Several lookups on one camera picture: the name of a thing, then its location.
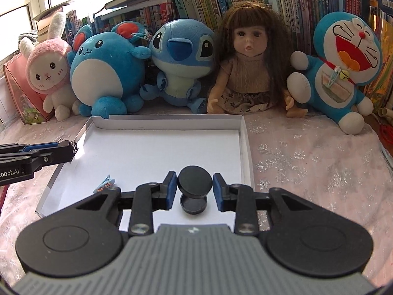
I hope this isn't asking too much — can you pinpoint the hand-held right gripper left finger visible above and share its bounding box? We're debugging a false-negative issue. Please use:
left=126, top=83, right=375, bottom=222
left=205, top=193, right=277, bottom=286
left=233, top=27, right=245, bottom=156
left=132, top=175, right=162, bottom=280
left=75, top=170, right=178, bottom=236

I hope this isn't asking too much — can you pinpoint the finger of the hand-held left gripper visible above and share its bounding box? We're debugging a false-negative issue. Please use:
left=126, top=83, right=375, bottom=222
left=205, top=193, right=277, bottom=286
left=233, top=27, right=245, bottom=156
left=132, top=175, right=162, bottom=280
left=0, top=142, right=60, bottom=155
left=18, top=149, right=63, bottom=173

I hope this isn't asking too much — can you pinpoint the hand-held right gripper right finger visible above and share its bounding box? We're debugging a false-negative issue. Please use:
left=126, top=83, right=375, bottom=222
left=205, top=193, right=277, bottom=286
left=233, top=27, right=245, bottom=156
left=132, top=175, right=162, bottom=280
left=213, top=173, right=310, bottom=236

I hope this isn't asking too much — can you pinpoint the black round lid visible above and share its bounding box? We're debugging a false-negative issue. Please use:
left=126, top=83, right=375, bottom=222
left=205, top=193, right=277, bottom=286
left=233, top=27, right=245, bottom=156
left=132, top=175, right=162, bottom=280
left=179, top=194, right=208, bottom=216
left=177, top=166, right=213, bottom=195

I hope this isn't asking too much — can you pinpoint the white cardboard box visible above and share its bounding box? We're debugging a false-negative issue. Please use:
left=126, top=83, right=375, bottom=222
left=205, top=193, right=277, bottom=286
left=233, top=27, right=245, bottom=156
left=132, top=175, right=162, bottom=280
left=35, top=114, right=255, bottom=231

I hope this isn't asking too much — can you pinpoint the pink house shaped box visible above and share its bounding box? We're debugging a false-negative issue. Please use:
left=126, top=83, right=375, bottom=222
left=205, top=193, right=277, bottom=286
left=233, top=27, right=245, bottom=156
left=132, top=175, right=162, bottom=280
left=3, top=52, right=54, bottom=125

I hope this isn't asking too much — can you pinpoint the blue hair clip with bears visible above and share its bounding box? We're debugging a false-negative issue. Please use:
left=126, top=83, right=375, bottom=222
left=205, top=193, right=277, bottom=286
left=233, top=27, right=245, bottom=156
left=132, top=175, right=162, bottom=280
left=91, top=175, right=120, bottom=195

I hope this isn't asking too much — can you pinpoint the pink bunny plush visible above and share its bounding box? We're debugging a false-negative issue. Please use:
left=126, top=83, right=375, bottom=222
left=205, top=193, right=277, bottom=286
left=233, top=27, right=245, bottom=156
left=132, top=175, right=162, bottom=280
left=19, top=12, right=80, bottom=122

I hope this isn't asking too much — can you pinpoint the blue round mouse plush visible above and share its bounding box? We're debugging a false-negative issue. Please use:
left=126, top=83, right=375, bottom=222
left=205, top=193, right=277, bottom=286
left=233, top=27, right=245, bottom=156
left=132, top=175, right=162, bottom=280
left=68, top=21, right=152, bottom=120

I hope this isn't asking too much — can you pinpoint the stack of books by window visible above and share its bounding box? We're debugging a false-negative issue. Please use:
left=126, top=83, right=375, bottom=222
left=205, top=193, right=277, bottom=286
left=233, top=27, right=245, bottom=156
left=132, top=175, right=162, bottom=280
left=32, top=3, right=71, bottom=42

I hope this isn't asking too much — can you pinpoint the blue alien plush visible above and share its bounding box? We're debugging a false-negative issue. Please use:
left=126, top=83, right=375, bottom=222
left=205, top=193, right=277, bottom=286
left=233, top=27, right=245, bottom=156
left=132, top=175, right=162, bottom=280
left=140, top=18, right=215, bottom=114

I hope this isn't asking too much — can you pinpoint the long haired doll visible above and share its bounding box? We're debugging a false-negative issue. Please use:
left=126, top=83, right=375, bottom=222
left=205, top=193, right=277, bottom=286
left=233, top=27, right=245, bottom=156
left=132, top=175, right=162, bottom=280
left=206, top=1, right=309, bottom=119

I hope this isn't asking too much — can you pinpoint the blue robot cat plush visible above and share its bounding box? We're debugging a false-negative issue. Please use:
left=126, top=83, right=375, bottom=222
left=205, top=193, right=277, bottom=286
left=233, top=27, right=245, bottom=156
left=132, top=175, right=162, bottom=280
left=286, top=12, right=383, bottom=135

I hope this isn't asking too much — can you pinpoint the grey lying book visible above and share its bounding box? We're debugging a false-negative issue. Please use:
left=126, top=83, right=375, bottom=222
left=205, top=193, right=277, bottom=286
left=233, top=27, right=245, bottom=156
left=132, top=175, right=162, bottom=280
left=104, top=0, right=174, bottom=10

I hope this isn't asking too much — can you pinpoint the low row of upright books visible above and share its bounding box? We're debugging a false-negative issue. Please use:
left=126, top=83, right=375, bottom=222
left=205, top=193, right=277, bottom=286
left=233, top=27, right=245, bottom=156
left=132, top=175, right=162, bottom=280
left=66, top=3, right=179, bottom=39

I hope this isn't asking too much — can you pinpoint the blue row of upright books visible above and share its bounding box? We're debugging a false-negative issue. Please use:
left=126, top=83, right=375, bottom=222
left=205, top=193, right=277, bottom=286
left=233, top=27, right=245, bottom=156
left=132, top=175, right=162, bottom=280
left=264, top=0, right=372, bottom=59

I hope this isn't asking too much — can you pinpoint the shiny colourful bag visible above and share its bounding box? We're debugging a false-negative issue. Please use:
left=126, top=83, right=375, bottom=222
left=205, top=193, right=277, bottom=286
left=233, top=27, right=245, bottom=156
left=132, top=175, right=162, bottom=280
left=367, top=4, right=393, bottom=94

